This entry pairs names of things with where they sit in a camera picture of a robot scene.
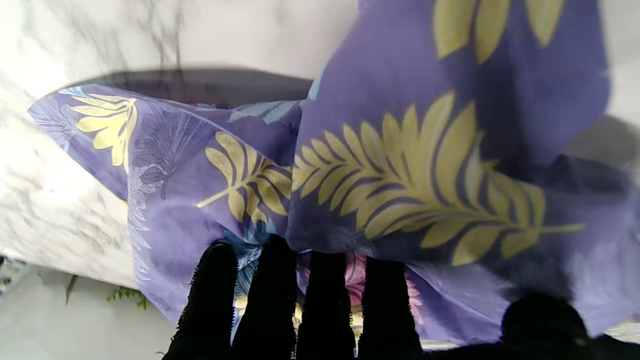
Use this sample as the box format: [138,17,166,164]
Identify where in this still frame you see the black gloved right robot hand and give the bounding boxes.
[161,235,640,360]

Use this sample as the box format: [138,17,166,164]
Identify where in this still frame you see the purple floral pillowcase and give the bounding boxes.
[27,0,640,347]

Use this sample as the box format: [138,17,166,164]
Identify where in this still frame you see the small green plant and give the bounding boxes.
[105,287,152,311]

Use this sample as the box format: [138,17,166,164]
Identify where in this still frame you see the white backdrop sheet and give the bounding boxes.
[0,257,178,360]

